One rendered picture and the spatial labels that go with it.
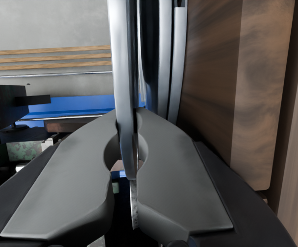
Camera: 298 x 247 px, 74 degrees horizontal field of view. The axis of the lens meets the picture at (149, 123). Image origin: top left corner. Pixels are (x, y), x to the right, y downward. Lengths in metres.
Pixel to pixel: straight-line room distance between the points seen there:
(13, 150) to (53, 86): 1.04
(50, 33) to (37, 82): 0.46
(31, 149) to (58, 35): 1.24
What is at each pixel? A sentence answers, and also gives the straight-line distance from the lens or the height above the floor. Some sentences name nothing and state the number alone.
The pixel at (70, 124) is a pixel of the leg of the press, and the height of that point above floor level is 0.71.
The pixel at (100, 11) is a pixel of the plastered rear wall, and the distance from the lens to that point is 2.08.
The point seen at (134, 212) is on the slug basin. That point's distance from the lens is 0.80.
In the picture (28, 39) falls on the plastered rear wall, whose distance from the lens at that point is 2.20.
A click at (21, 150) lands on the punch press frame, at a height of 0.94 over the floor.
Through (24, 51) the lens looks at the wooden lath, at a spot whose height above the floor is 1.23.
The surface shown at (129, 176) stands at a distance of 0.16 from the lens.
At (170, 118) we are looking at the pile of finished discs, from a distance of 0.15.
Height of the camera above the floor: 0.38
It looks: 5 degrees down
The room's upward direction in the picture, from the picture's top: 93 degrees counter-clockwise
